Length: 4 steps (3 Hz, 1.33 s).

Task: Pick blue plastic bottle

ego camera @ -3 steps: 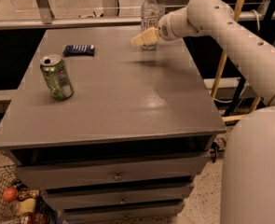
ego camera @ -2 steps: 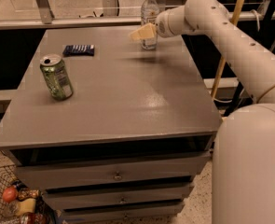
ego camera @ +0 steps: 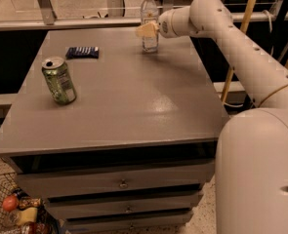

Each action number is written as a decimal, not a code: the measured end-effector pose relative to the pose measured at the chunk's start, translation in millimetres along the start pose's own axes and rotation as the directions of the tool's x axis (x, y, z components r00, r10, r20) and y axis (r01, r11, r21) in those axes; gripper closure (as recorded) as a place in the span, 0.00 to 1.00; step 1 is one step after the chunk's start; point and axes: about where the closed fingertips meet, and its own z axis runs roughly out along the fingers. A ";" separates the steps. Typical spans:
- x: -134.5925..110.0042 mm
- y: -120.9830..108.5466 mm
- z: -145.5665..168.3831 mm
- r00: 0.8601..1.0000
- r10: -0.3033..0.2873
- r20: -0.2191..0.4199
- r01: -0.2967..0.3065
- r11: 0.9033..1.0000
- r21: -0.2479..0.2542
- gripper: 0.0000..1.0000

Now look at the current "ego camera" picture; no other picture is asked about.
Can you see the red round fruit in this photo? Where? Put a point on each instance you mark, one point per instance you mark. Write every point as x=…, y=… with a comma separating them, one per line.
x=10, y=203

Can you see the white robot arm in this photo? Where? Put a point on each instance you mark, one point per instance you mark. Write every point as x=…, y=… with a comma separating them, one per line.
x=252, y=154

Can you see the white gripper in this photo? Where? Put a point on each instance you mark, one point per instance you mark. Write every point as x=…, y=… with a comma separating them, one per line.
x=164, y=25

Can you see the grey drawer cabinet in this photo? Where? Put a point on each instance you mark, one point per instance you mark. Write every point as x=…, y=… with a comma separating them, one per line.
x=135, y=147

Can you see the blue snack bar packet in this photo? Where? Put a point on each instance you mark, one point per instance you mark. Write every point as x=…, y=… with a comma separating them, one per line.
x=82, y=53

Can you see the green soda can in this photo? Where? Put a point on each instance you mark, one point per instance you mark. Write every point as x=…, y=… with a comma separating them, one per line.
x=58, y=80

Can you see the black wire basket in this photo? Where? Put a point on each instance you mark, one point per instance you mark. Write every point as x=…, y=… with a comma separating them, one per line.
x=8, y=186

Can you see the metal railing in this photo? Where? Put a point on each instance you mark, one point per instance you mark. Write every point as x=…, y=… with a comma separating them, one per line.
x=96, y=23

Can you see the wooden easel frame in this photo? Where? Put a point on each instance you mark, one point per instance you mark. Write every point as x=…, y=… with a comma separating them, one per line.
x=278, y=13

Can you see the clear plastic water bottle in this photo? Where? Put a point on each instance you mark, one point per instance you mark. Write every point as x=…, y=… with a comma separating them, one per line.
x=149, y=12

